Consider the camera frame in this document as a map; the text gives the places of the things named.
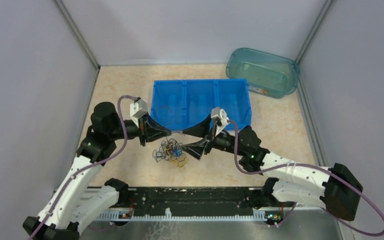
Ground grey slotted cable duct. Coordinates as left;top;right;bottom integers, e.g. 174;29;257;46
95;208;283;225

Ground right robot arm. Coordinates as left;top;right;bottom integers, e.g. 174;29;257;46
182;116;363;221

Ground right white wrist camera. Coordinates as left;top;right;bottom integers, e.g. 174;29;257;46
210;106;229;127

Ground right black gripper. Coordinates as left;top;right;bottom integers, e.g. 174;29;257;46
178;114;245;160

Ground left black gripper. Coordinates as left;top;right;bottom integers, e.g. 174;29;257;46
108;111;172;147

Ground dark cable bundle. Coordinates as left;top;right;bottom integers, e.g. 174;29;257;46
152;139;190;169

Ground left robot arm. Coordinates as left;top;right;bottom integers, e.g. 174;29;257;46
22;99;172;240

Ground teal translucent plastic tub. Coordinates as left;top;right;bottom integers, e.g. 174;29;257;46
225;47;301;99

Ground blue divided plastic bin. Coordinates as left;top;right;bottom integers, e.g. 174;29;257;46
150;79;252;132

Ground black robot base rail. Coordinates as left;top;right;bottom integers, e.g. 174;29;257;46
97;186;294;220

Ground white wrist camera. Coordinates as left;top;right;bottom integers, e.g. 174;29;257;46
129;97;149;120
210;106;229;127

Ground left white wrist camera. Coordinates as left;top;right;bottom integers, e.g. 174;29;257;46
129;97;149;120

